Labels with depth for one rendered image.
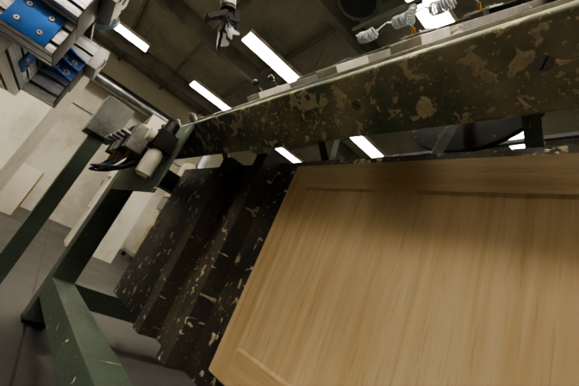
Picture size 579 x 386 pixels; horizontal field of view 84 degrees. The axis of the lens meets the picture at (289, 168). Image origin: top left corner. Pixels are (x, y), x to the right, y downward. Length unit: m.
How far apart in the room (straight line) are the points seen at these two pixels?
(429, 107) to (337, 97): 0.16
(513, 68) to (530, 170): 0.21
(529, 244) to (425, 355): 0.22
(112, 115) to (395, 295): 1.37
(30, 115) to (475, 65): 3.32
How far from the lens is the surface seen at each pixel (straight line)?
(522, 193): 0.61
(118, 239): 4.98
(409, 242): 0.63
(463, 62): 0.48
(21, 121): 3.47
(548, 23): 0.46
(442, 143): 1.68
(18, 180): 6.10
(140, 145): 1.15
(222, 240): 0.96
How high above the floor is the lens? 0.45
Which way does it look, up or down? 21 degrees up
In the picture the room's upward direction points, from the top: 24 degrees clockwise
